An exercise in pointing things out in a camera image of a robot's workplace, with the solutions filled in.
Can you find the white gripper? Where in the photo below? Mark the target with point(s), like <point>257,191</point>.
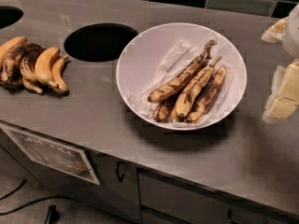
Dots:
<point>292,32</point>

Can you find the right dark banana in bowl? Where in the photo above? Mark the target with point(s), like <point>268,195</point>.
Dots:
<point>208,96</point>

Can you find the white paper liner in bowl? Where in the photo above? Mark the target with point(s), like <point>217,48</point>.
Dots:
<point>174,62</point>

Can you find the lower left banana in bowl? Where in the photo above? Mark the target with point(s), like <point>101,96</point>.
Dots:
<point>163,109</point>

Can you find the white round bowl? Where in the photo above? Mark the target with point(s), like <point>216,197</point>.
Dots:
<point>138,63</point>

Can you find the small yellow banana rightmost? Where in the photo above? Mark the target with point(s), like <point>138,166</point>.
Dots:
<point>57,73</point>

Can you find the bright yellow banana on counter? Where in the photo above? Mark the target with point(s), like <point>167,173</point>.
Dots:
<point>44,64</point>

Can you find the dark spotted banana on counter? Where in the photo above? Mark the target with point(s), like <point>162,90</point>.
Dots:
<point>27,68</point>

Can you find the blackened banana on counter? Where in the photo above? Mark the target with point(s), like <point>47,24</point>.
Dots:
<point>11,75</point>

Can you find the yellow banana far left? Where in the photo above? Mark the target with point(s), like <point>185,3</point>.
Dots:
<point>7,46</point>

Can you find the grey cabinet drawer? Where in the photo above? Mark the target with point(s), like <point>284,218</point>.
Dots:
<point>183,203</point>

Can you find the framed landfill sign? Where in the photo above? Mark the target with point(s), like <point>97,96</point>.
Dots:
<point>53,154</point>

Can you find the black floor object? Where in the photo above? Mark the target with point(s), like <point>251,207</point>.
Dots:
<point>52,215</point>

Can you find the black cabinet handle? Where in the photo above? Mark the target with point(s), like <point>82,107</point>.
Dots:
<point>120,175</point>

